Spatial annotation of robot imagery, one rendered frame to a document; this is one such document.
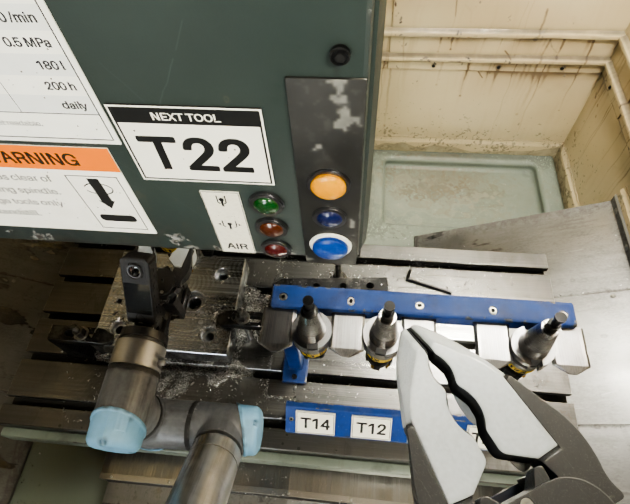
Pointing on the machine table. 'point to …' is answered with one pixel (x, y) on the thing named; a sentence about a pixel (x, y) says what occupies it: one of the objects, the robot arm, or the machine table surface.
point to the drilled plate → (188, 341)
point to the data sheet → (33, 79)
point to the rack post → (294, 366)
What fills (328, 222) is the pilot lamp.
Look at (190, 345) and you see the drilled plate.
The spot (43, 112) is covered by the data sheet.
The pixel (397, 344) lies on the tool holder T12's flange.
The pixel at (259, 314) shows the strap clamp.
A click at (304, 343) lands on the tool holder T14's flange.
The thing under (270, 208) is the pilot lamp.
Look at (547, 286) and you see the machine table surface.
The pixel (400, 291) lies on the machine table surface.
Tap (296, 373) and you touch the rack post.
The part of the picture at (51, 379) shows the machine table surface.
